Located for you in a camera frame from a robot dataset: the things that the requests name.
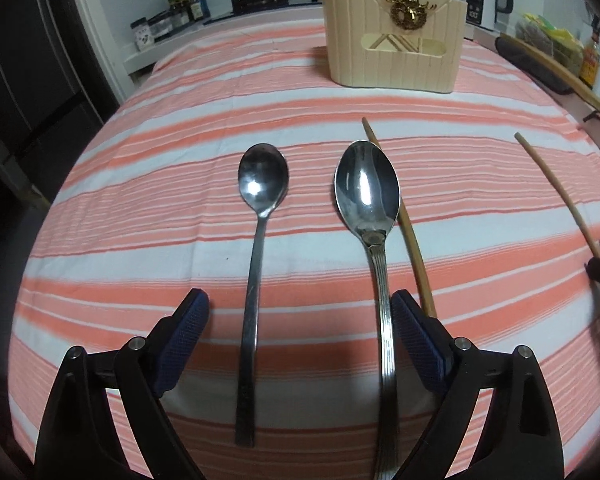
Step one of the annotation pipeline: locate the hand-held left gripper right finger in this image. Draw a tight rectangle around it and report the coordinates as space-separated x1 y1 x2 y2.
387 289 566 480

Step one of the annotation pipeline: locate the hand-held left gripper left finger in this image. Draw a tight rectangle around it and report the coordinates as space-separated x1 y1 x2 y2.
32 287 211 480

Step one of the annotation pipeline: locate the wooden chopstick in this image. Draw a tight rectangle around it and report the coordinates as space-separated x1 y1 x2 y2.
361 116 439 319
514 132 600 261

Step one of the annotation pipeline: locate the large steel spoon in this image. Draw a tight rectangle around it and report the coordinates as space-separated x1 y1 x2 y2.
334 140 401 480

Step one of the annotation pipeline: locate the small steel spoon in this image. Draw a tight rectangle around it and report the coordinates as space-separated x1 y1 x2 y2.
235 143 290 448

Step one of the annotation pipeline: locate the beige utensil holder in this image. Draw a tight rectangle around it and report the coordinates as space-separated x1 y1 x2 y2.
321 0 468 95

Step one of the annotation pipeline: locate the wooden cutting board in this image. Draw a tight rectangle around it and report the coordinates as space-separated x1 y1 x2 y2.
500 32 600 126

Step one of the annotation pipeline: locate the amber sauce bottle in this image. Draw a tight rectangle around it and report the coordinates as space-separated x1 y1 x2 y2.
580 30 600 87

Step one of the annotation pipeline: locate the dark brown board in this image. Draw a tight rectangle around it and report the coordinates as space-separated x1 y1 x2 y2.
495 35 583 95

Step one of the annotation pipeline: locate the pink white striped cloth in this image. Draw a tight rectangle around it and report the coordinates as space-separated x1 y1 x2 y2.
7 10 600 480

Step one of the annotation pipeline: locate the yellow green snack bag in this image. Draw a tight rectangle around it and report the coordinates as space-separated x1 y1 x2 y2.
522 12 584 57

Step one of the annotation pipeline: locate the group of spice jars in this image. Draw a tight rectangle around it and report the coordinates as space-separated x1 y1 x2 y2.
147 7 193 41

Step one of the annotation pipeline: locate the dark refrigerator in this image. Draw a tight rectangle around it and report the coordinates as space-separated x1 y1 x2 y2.
0 0 106 196

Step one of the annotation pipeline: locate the black glass gas cooktop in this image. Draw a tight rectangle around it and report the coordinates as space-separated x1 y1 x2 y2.
227 0 326 13

